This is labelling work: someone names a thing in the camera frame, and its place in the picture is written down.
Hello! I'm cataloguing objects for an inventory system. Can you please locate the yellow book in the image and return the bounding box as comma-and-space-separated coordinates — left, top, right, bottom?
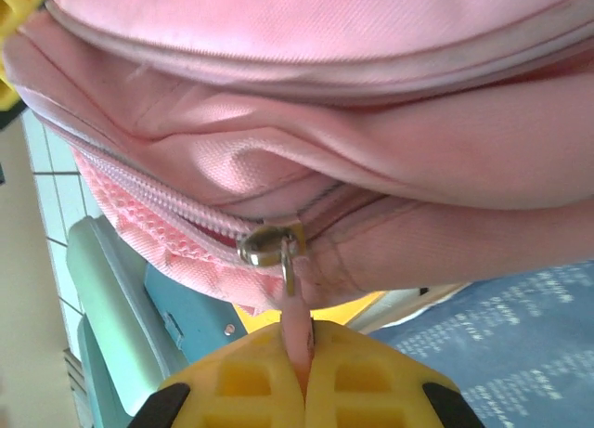
231, 288, 389, 336

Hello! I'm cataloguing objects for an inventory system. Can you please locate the teal square notebook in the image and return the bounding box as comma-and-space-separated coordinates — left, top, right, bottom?
143, 263, 254, 369

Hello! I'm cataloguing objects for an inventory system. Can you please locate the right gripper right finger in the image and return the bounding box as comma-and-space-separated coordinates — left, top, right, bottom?
305, 320, 484, 428

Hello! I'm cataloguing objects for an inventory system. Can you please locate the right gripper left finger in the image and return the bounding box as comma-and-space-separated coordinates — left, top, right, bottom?
129, 325, 307, 428

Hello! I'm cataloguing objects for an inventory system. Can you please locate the dark blue white-text book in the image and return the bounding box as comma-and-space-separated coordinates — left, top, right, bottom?
356, 259, 594, 428

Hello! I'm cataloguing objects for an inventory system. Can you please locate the pink backpack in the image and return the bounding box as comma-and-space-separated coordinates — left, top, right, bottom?
2, 0, 594, 387

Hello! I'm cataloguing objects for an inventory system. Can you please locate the pale green pencil case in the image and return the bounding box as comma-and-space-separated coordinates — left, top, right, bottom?
64, 214, 189, 428

